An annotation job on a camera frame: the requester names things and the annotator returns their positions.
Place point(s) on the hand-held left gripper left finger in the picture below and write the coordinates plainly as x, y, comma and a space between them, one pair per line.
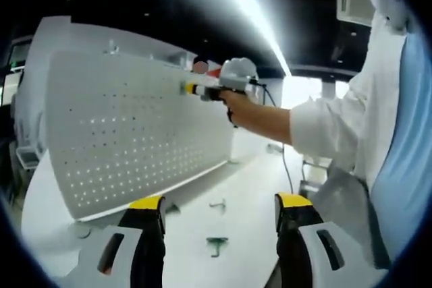
111, 267

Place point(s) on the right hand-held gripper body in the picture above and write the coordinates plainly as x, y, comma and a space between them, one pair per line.
238, 75

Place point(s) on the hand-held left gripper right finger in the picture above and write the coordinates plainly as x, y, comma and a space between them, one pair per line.
310, 254

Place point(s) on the green hook assembly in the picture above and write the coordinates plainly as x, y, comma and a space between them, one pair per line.
221, 206
182, 87
216, 242
173, 207

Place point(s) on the grey perforated mounting plate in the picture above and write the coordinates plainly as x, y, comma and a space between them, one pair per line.
135, 133

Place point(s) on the person's right hand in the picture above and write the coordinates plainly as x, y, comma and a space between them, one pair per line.
241, 109

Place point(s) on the long ceiling light strip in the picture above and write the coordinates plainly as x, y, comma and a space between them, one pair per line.
256, 21

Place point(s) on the white desk partition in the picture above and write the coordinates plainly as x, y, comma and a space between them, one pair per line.
84, 36

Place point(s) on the clear plastic tray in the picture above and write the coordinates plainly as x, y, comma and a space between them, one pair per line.
28, 158

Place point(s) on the ceiling air conditioner unit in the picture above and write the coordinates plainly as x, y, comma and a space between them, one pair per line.
354, 1

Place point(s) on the person's torso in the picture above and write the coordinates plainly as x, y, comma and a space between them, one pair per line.
411, 133

